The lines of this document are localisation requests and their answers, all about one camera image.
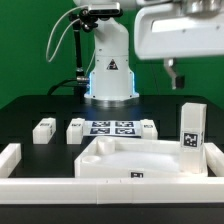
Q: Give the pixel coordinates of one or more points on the white front barrier wall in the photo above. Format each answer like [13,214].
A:
[111,191]

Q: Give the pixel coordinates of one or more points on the white barrier wall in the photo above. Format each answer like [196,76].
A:
[215,159]
[111,191]
[9,159]

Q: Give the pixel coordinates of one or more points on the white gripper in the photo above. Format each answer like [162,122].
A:
[164,31]

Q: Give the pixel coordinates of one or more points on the white desk top tray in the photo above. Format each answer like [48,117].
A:
[120,157]

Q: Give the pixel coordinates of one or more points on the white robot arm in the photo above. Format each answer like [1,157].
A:
[111,82]

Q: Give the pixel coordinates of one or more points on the white left barrier wall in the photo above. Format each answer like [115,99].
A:
[9,159]

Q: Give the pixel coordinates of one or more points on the fiducial marker sheet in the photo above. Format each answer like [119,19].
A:
[112,128]

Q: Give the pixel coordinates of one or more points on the white right barrier wall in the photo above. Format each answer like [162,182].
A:
[215,159]

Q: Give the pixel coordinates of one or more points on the black camera stand pole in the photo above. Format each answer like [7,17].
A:
[81,78]

